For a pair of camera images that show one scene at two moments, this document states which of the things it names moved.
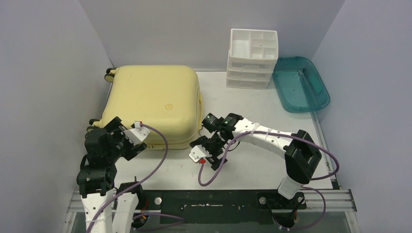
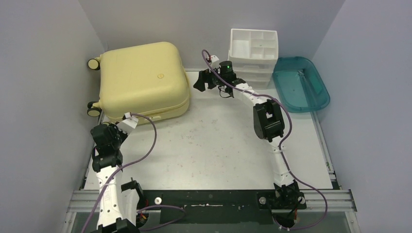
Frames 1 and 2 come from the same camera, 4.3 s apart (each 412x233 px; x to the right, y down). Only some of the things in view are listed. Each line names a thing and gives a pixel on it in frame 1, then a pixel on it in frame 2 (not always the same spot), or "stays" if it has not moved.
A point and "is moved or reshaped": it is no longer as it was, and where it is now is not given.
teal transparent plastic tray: (299, 85) stays
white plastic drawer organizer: (251, 58) stays
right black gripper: (210, 143) to (209, 79)
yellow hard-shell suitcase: (166, 97) is moved or reshaped
